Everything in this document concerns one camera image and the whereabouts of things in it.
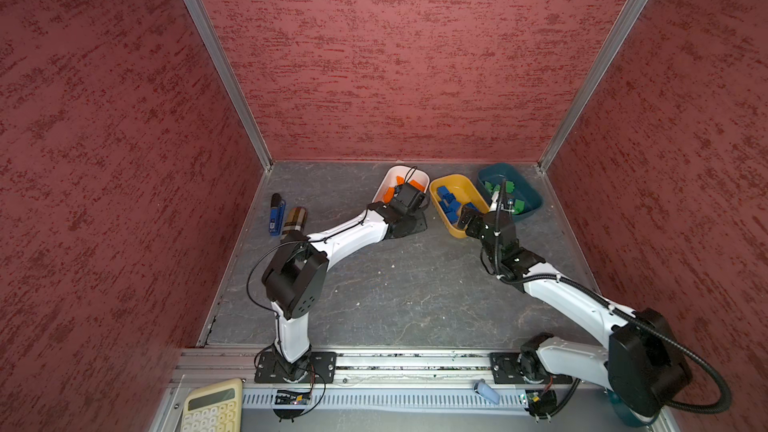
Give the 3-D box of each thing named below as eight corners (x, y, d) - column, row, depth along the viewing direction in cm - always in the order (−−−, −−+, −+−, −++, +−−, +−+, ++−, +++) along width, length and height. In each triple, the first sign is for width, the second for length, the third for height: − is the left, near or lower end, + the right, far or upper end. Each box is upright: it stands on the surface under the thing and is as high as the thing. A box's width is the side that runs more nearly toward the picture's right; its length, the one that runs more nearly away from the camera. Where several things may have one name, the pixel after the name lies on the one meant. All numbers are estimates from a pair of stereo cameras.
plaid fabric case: (285, 234, 102) (282, 228, 99) (291, 212, 108) (288, 206, 105) (303, 234, 102) (300, 228, 99) (308, 213, 108) (305, 206, 105)
